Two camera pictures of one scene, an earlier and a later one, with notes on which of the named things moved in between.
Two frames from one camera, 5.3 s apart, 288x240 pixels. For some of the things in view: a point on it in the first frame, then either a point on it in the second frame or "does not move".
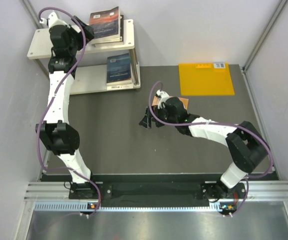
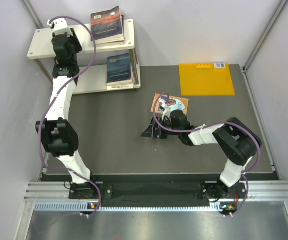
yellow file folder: x=208 y=79 does not move
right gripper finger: x=145 y=121 to x=152 y=131
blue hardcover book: x=119 y=71 does not move
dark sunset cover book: x=106 y=24 does not move
